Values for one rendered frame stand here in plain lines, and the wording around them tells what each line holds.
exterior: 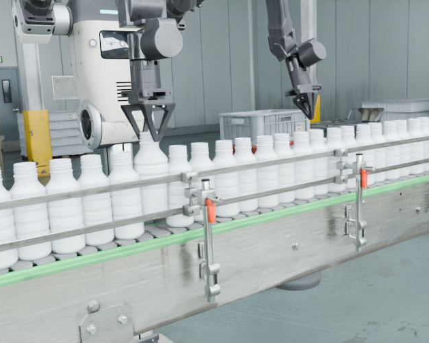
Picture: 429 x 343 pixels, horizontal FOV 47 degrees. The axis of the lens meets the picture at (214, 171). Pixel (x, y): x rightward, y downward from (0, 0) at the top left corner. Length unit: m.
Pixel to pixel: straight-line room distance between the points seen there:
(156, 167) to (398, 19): 12.27
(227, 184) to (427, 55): 11.63
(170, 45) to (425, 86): 11.80
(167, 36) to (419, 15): 11.98
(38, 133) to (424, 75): 8.62
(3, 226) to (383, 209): 0.98
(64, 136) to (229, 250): 9.55
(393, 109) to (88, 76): 7.07
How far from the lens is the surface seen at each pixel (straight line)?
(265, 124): 3.43
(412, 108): 8.12
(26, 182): 0.88
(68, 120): 10.52
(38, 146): 8.62
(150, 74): 0.94
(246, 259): 1.09
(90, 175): 0.91
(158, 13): 0.97
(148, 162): 0.94
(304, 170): 1.20
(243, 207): 1.10
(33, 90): 8.76
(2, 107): 13.10
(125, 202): 0.93
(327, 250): 1.27
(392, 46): 13.09
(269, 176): 1.12
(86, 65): 1.55
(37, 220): 0.88
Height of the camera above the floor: 1.27
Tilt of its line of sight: 9 degrees down
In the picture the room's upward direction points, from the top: 3 degrees counter-clockwise
